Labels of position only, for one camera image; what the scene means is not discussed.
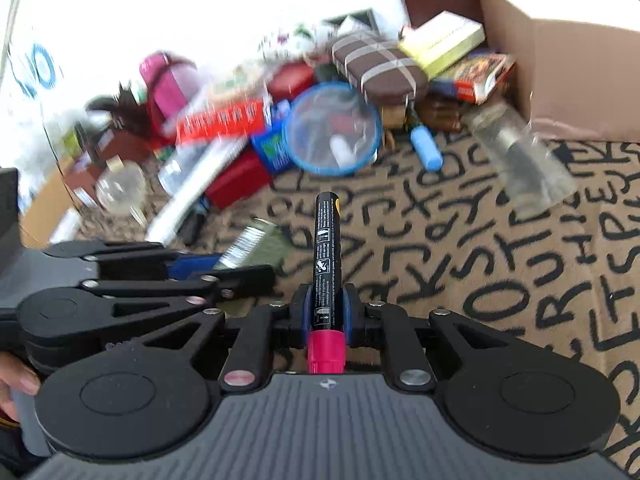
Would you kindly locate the dark feather duster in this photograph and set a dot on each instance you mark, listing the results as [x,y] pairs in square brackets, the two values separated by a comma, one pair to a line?
[120,107]

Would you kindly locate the round glass jar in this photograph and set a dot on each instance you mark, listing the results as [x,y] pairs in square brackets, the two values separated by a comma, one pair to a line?
[121,187]

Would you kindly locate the person's left hand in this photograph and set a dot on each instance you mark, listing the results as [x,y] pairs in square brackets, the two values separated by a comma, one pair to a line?
[20,377]

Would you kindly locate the yellow green flat box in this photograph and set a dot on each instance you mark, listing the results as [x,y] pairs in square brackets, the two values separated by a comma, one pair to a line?
[442,42]

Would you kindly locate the black marker pink cap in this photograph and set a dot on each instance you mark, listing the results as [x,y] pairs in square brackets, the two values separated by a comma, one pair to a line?
[327,260]

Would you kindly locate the red white printed box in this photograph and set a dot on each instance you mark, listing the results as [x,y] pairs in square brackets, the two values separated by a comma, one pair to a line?
[220,121]

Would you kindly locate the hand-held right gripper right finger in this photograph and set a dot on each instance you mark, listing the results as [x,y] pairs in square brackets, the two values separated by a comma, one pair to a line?
[351,321]

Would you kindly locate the brown striped glasses case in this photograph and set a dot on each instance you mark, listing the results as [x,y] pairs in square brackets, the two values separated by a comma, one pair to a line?
[380,67]

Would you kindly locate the olive green foil packet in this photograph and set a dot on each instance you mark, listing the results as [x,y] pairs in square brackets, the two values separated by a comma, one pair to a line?
[252,245]

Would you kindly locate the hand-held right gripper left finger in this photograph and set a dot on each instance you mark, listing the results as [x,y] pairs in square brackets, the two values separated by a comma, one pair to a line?
[299,321]

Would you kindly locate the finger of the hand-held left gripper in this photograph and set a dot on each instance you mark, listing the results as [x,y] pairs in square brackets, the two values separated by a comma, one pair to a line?
[250,280]
[192,266]

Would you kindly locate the colourful printed small box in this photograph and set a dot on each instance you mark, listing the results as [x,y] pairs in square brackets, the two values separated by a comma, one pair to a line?
[475,77]

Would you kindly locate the plain red box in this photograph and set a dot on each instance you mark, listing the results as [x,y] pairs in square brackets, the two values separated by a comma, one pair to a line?
[235,180]

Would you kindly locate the pink case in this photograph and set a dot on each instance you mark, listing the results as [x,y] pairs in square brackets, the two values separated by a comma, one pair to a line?
[167,82]

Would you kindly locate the white tube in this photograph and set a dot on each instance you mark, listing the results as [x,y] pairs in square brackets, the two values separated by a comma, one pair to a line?
[200,187]

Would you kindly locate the brown cardboard box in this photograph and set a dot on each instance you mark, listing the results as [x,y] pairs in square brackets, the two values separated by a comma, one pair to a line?
[570,55]

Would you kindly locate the dark red box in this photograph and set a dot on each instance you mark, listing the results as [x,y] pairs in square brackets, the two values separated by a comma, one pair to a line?
[292,82]

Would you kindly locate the light blue cylinder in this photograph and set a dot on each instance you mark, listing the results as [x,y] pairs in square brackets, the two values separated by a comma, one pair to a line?
[426,149]

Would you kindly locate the beige mat black letters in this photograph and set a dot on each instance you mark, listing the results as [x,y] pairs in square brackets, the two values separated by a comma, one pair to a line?
[450,260]

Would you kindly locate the dark brown wallet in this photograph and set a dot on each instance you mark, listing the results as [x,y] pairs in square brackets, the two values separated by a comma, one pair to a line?
[440,115]

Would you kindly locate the blue rimmed round lid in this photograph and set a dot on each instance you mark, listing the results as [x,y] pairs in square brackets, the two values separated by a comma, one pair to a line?
[332,130]

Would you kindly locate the blue green snack packet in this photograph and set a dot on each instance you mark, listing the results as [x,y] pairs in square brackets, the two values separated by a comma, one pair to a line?
[270,151]

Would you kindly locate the clear plastic bottle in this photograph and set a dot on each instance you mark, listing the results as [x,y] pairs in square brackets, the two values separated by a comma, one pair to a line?
[520,160]

